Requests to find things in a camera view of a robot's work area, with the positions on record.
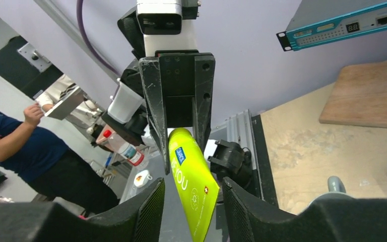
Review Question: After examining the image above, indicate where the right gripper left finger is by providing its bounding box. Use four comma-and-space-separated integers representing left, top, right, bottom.
0, 177, 165, 241

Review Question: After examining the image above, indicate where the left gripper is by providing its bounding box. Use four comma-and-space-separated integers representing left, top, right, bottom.
139, 51, 215, 175

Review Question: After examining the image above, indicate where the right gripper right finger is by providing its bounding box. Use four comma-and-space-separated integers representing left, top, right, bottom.
222, 177, 387, 241

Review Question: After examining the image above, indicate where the green toothpaste tube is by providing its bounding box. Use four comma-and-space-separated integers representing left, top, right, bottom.
169, 128, 220, 241

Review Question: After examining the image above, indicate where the grey mug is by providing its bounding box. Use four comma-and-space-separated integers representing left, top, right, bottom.
309, 176, 351, 205

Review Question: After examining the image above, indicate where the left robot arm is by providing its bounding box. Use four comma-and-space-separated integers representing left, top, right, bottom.
104, 1, 215, 174

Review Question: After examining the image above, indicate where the red capped bottle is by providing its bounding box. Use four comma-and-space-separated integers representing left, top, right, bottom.
103, 130, 145, 166

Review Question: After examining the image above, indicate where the person in navy shirt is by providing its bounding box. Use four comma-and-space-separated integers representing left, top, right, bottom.
0, 104, 119, 214

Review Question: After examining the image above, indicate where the wooden board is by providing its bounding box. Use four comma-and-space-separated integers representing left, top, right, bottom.
319, 62, 387, 128

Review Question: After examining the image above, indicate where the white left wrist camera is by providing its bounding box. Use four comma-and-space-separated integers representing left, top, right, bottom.
136, 0, 202, 57

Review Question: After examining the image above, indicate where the aluminium frame rail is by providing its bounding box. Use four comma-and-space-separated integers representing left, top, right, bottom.
209, 109, 266, 174

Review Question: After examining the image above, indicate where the dark network switch box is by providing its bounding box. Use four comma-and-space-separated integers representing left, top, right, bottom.
276, 0, 387, 51

